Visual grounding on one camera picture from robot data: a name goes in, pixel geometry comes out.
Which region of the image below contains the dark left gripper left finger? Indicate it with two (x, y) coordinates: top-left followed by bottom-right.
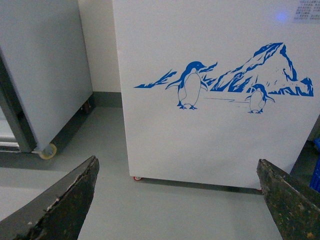
(0, 156), (100, 240)

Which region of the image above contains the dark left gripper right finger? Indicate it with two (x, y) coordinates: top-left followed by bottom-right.
(256, 159), (320, 240)

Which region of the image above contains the blue plastic crate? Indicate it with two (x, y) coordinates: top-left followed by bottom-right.
(309, 137), (320, 193)

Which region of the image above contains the white cabinet on casters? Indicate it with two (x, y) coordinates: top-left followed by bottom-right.
(0, 0), (93, 160)

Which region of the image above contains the white chest freezer blue rim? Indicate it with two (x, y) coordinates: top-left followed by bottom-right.
(112, 0), (320, 189)

